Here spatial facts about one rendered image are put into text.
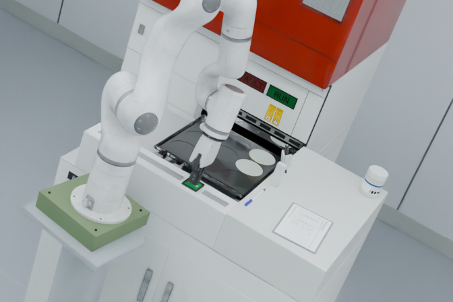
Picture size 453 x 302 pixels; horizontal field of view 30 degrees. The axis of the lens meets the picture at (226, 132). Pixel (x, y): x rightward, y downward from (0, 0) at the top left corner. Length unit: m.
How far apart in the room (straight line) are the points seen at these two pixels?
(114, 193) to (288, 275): 0.58
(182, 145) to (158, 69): 0.69
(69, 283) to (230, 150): 0.77
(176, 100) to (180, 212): 0.74
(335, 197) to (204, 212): 0.50
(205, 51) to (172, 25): 0.91
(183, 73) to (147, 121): 0.94
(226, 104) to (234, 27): 0.27
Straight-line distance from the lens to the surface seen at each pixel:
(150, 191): 2.71
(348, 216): 2.83
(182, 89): 3.28
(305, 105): 3.07
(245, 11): 2.37
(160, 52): 2.32
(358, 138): 4.70
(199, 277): 2.76
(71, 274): 2.70
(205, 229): 2.66
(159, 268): 2.83
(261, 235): 2.58
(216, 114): 2.55
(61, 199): 2.59
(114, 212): 2.58
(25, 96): 4.82
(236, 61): 2.45
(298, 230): 2.65
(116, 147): 2.45
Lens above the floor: 2.41
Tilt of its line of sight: 29 degrees down
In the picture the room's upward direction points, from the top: 20 degrees clockwise
